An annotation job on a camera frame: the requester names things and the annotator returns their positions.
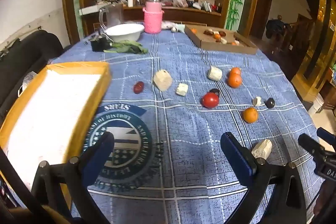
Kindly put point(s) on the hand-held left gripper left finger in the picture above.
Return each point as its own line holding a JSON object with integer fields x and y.
{"x": 101, "y": 155}

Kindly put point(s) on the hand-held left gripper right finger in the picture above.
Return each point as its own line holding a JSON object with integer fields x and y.
{"x": 236, "y": 155}

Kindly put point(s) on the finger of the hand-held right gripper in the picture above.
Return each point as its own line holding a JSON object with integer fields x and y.
{"x": 325, "y": 134}
{"x": 308, "y": 142}

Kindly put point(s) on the long white chunk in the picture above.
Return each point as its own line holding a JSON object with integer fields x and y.
{"x": 262, "y": 149}

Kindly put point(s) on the dark plum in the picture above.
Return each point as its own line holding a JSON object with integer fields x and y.
{"x": 215, "y": 91}
{"x": 270, "y": 103}

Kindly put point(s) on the red tomato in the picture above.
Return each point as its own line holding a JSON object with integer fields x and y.
{"x": 210, "y": 100}

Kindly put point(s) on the white foam box yellow tape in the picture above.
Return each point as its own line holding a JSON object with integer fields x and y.
{"x": 52, "y": 108}

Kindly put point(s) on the red date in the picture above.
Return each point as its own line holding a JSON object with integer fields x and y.
{"x": 138, "y": 87}

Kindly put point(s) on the beige rough chunk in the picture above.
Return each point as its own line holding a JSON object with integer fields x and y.
{"x": 162, "y": 79}

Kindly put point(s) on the white bucket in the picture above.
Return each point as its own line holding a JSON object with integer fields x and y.
{"x": 316, "y": 103}

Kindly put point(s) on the tiny white chunk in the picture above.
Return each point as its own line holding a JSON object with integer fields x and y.
{"x": 257, "y": 101}

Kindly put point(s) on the blue checked tablecloth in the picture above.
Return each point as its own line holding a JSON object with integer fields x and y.
{"x": 183, "y": 129}

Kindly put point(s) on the white cylinder chunk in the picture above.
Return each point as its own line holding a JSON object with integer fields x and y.
{"x": 215, "y": 73}

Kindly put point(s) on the small white cube chunk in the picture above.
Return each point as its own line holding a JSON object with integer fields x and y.
{"x": 182, "y": 89}

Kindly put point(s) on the green leaves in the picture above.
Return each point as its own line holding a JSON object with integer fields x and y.
{"x": 126, "y": 47}

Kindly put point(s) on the small black box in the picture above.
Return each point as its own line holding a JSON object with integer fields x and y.
{"x": 98, "y": 44}

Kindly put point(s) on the flat cardboard tray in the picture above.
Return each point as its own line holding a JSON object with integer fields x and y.
{"x": 210, "y": 45}

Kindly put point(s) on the small orange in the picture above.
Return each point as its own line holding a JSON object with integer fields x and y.
{"x": 216, "y": 36}
{"x": 193, "y": 30}

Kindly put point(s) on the black leather sofa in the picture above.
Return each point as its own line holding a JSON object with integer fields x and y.
{"x": 26, "y": 56}

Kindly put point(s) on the dark dates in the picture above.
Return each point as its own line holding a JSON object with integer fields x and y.
{"x": 208, "y": 32}

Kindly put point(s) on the white bowl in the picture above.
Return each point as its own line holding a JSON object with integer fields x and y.
{"x": 124, "y": 31}

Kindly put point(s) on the clear glass pitcher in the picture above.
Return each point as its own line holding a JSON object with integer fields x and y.
{"x": 113, "y": 15}

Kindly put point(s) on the white pale items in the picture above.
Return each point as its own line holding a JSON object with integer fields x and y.
{"x": 177, "y": 27}

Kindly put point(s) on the pink woven basket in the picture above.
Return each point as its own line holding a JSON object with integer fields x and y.
{"x": 152, "y": 22}

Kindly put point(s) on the long white box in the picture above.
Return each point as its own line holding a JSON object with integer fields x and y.
{"x": 90, "y": 10}

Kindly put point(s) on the pink bottle silver lid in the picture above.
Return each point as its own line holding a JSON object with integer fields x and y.
{"x": 153, "y": 5}

